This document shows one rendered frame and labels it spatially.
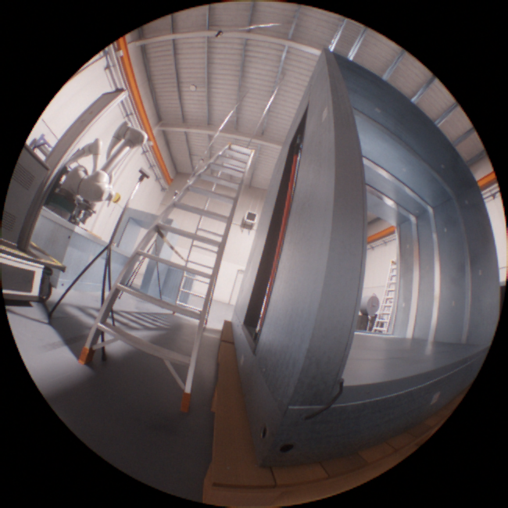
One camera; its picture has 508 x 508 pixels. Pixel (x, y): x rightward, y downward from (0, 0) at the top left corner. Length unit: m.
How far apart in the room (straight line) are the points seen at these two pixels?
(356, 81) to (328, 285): 2.55
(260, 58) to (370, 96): 5.74
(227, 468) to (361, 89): 3.03
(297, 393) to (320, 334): 0.12
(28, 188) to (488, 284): 4.92
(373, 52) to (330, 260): 7.76
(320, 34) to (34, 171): 7.58
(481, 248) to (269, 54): 7.97
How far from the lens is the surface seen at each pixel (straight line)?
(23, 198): 1.33
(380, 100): 2.82
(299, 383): 0.36
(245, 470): 0.50
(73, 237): 2.08
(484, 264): 3.83
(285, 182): 1.63
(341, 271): 0.36
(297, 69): 7.93
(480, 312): 3.71
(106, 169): 1.49
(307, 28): 7.62
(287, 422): 0.41
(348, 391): 0.44
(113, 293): 1.01
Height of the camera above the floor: 0.56
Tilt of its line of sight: 14 degrees up
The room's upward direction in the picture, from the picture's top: 15 degrees clockwise
